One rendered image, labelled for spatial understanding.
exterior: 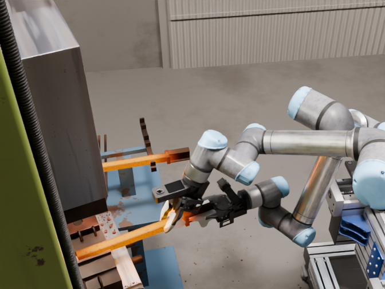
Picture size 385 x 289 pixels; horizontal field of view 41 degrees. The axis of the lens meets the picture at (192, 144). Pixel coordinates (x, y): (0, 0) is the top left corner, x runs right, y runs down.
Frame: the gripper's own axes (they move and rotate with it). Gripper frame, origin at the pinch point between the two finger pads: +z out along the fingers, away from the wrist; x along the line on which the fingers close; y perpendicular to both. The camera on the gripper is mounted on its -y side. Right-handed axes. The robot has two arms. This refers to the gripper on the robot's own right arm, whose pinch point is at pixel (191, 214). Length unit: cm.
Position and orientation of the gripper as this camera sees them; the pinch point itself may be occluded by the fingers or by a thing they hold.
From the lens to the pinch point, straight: 166.1
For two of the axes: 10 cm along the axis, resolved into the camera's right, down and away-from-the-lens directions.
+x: -4.1, -5.7, 7.1
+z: -9.1, 2.9, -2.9
